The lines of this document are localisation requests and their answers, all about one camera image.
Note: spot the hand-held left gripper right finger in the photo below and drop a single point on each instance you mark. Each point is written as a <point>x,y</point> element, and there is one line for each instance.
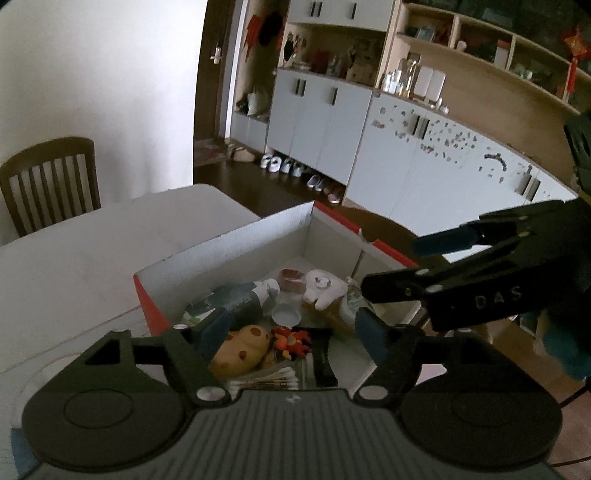
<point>371,332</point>

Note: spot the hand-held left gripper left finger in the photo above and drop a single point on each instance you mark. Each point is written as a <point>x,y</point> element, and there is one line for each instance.
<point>214,330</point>

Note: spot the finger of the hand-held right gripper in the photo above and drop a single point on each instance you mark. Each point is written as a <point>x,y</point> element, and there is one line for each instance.
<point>392,286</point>
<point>443,241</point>

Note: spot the white green tube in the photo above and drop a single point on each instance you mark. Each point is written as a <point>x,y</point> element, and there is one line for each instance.
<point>196,316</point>

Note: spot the yellow spotted plush toy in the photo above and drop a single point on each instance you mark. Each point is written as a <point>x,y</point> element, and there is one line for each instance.
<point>240,353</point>

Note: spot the black packet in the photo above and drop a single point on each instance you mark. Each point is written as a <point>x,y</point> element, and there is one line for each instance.
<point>318,360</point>

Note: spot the white plush toy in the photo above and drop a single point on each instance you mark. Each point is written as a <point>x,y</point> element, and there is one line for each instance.
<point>323,286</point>

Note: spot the round silver tin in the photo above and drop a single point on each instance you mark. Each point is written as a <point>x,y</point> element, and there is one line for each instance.
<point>286,315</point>

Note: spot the cotton swab packet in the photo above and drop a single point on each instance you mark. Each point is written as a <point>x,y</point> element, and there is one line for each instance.
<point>268,381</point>

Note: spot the red toy figure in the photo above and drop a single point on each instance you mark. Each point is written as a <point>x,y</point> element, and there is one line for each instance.
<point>291,341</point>

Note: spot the red cardboard shoe box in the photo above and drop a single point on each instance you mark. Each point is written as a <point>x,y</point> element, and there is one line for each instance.
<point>221,244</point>

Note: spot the pink packet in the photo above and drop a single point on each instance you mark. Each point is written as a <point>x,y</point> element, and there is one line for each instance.
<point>291,278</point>

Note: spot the person's right hand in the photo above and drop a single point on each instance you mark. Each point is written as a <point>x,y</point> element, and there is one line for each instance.
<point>568,350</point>

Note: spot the row of shoes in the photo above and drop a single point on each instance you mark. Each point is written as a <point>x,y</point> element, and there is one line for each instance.
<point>300,173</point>

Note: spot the white canister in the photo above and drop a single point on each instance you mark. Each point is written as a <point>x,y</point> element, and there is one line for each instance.
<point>424,83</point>
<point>438,84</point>

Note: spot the beige slippers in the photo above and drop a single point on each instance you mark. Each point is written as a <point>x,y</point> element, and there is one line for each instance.
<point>242,153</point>

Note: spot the pale bag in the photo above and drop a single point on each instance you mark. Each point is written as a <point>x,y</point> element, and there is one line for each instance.
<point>257,102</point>

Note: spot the dark brown door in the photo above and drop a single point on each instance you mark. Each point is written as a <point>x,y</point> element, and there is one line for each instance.
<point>207,101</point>

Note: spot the red knot ornament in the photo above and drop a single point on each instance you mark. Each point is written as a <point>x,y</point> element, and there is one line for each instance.
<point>574,46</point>

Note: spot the brown wooden chair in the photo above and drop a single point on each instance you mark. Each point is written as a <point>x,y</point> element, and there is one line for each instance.
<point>51,147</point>

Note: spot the black hanging bag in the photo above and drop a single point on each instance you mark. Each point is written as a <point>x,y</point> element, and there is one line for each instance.
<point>271,27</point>

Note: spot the red hanging bag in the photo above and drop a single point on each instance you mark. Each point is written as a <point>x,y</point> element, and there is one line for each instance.
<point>252,37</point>

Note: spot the grey wall cabinet unit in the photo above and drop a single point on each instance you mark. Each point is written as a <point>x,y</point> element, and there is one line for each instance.
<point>323,129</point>

